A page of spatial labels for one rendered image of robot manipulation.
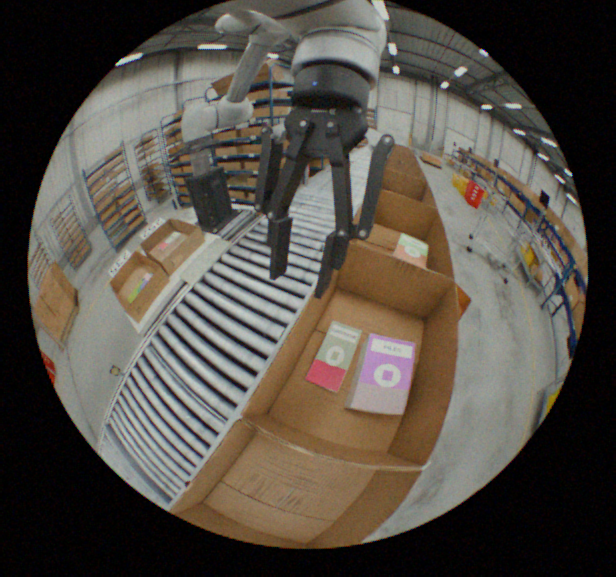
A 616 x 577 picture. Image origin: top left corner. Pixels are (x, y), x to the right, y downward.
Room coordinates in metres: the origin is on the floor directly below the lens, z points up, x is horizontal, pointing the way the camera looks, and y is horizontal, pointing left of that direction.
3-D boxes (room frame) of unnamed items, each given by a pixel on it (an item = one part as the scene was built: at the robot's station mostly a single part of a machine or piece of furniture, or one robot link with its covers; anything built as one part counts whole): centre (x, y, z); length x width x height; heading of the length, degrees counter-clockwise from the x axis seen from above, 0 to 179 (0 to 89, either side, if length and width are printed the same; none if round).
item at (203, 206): (0.94, 0.58, 0.91); 0.26 x 0.26 x 0.33; 67
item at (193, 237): (0.67, 0.78, 0.80); 0.38 x 0.28 x 0.10; 65
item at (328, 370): (0.12, -0.06, 0.89); 0.16 x 0.07 x 0.02; 155
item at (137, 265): (0.38, 0.88, 0.80); 0.38 x 0.28 x 0.10; 69
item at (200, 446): (-0.14, 0.49, 0.72); 0.52 x 0.05 x 0.05; 64
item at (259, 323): (0.33, 0.27, 0.72); 0.52 x 0.05 x 0.05; 64
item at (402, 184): (0.79, -0.46, 0.96); 0.39 x 0.29 x 0.17; 154
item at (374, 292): (0.09, -0.12, 0.96); 0.39 x 0.29 x 0.17; 154
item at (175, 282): (0.71, 0.80, 0.74); 1.00 x 0.58 x 0.03; 157
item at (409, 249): (0.41, -0.34, 0.92); 0.16 x 0.11 x 0.07; 146
